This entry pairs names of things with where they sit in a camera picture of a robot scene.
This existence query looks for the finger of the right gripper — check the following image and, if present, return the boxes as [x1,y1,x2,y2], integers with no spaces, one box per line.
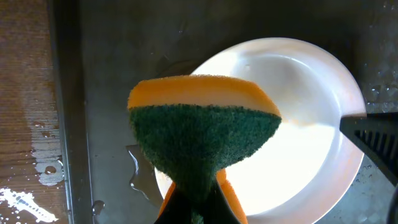
[340,112,397,186]

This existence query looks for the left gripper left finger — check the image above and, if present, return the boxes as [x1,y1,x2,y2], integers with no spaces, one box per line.
[154,185,192,224]

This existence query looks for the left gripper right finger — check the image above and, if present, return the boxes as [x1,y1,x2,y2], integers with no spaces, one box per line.
[201,183,240,224]

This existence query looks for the white plate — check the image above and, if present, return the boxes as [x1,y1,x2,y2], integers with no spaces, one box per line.
[154,37,368,224]

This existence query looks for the orange green scrub sponge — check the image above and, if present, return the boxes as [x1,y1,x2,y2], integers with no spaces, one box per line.
[127,75,282,224]

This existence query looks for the dark brown serving tray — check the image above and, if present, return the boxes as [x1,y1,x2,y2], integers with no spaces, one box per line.
[49,0,397,223]

